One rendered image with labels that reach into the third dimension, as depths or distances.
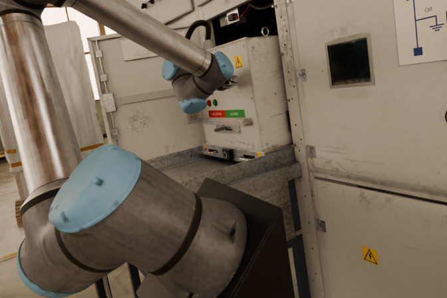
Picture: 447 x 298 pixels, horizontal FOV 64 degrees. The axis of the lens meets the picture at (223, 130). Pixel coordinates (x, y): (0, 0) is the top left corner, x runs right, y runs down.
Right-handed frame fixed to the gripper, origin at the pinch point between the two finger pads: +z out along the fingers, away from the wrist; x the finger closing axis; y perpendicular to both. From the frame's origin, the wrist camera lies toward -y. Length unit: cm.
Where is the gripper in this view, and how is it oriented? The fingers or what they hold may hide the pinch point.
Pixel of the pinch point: (233, 82)
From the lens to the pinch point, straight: 154.3
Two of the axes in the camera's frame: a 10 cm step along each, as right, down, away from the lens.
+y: 7.2, -0.2, -7.0
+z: 7.0, 0.5, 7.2
